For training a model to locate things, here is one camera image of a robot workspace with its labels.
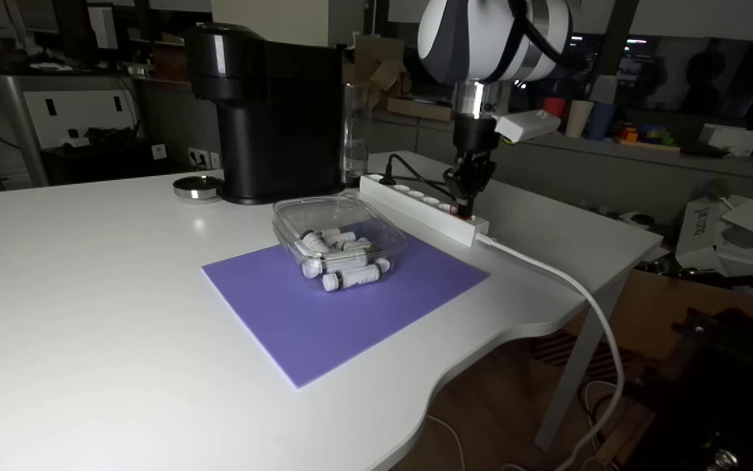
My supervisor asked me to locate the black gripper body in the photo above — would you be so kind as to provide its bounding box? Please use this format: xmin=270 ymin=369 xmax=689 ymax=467
xmin=453 ymin=114 xmax=501 ymax=167

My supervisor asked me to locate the white power strip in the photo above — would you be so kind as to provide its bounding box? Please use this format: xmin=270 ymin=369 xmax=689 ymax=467
xmin=357 ymin=173 xmax=492 ymax=248

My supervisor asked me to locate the flat cardboard box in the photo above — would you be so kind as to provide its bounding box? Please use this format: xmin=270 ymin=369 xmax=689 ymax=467
xmin=383 ymin=97 xmax=454 ymax=127

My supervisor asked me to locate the white cup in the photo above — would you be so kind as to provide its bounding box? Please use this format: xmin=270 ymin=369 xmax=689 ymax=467
xmin=564 ymin=99 xmax=596 ymax=141

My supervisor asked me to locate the clear water tank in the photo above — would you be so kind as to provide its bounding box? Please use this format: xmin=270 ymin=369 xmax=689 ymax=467
xmin=340 ymin=82 xmax=370 ymax=190

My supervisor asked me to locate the blue cup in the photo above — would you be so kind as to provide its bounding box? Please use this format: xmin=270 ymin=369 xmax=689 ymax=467
xmin=585 ymin=103 xmax=616 ymax=145

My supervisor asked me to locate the pile of white cylinders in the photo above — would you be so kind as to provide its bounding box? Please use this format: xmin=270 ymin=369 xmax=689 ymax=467
xmin=271 ymin=191 xmax=409 ymax=264

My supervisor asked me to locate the purple mat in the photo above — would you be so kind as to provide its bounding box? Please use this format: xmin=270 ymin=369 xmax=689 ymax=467
xmin=202 ymin=217 xmax=492 ymax=390

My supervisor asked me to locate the black coffee machine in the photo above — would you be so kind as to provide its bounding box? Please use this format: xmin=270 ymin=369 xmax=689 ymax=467
xmin=185 ymin=22 xmax=348 ymax=207

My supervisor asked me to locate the grey table leg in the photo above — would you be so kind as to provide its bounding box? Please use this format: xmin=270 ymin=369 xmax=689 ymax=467
xmin=530 ymin=269 xmax=632 ymax=453

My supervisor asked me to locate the pile of white boxes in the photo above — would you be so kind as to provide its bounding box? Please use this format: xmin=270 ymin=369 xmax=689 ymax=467
xmin=671 ymin=194 xmax=753 ymax=284

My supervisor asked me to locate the white box on shelf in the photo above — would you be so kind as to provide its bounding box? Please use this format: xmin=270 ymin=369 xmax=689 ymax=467
xmin=698 ymin=124 xmax=753 ymax=162

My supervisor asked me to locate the round silver lid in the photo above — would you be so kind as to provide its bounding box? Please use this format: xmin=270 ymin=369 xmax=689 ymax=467
xmin=171 ymin=173 xmax=224 ymax=203

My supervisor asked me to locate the black chair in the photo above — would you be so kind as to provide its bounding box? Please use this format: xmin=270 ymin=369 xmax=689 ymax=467
xmin=626 ymin=303 xmax=753 ymax=471

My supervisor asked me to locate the white cabinet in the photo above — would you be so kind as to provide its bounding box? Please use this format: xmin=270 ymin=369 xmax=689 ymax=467
xmin=0 ymin=74 xmax=144 ymax=187

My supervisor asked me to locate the black plug cable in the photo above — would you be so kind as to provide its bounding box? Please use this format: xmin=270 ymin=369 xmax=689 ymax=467
xmin=381 ymin=153 xmax=464 ymax=207

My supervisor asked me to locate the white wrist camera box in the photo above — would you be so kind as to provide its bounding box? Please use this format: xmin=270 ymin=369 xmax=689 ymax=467
xmin=492 ymin=108 xmax=564 ymax=146

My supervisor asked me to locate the white power strip cable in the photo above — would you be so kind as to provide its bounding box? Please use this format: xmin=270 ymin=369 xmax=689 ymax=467
xmin=475 ymin=234 xmax=626 ymax=471

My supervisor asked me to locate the thin white cable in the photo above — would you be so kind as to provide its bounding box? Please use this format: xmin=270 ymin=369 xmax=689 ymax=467
xmin=424 ymin=413 xmax=467 ymax=471

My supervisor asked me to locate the wall socket plate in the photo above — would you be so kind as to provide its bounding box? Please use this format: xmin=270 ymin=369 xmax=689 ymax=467
xmin=185 ymin=146 xmax=222 ymax=171

